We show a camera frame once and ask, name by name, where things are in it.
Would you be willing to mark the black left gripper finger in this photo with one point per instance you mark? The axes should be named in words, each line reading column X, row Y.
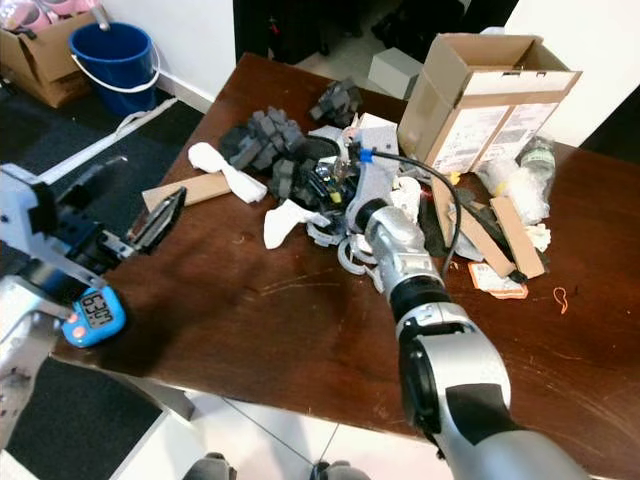
column 166, row 220
column 95, row 182

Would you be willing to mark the orange rubber band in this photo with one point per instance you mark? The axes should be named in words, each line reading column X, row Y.
column 561, row 296

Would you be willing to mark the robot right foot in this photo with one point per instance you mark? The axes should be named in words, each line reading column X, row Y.
column 340, row 472

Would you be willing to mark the large jagged black foam piece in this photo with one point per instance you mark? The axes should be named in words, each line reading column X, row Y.
column 260, row 148

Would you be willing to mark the white and orange card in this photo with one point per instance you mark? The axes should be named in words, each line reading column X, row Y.
column 498, row 283

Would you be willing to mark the long white crumpled tissue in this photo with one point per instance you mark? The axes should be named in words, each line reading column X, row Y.
column 225, row 172

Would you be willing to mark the pink soft item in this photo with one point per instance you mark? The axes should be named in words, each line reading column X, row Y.
column 45, row 12

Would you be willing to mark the dark brown wooden table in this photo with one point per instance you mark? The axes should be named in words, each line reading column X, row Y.
column 280, row 320

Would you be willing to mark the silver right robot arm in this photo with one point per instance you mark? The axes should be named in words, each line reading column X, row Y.
column 460, row 350

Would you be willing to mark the clear plastic wrap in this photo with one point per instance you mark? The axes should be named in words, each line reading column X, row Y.
column 515, row 192

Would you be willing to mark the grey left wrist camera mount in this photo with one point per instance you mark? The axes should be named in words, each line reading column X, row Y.
column 30, row 215

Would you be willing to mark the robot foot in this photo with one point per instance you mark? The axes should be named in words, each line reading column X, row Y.
column 210, row 470
column 340, row 472

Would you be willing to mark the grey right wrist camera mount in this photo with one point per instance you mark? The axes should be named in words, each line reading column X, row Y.
column 375, row 172

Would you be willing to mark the clear plastic bottle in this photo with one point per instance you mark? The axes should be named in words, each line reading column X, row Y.
column 538, row 158

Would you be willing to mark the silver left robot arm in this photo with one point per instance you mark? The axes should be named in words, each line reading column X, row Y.
column 25, row 340

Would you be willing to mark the flat cardboard strip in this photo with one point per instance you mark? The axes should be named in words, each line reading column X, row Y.
column 520, row 238
column 480, row 245
column 185, row 192

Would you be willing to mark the small grey box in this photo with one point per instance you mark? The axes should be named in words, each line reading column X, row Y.
column 396, row 73

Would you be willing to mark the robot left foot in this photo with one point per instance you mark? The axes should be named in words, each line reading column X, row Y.
column 210, row 470

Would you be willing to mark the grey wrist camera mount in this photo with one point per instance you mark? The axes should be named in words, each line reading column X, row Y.
column 30, row 215
column 375, row 172

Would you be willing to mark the small black foam piece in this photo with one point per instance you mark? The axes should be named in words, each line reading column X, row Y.
column 337, row 102

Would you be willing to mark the open labelled cardboard box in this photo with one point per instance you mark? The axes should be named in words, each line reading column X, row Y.
column 485, row 105

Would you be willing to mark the blue plastic bucket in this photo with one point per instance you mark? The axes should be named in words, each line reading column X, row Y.
column 115, row 68

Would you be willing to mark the worn brown cardboard box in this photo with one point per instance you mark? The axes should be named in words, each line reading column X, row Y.
column 40, row 65

